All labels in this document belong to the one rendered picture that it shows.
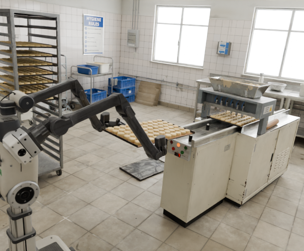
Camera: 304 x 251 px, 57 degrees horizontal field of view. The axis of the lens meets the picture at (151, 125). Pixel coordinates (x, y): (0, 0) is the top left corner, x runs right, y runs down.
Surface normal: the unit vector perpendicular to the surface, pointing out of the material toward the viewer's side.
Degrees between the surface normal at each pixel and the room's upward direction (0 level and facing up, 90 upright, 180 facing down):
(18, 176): 101
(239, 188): 90
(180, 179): 90
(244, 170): 90
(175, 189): 90
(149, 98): 67
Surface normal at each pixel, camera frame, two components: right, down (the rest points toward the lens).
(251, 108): -0.70, 0.17
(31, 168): 0.66, 0.45
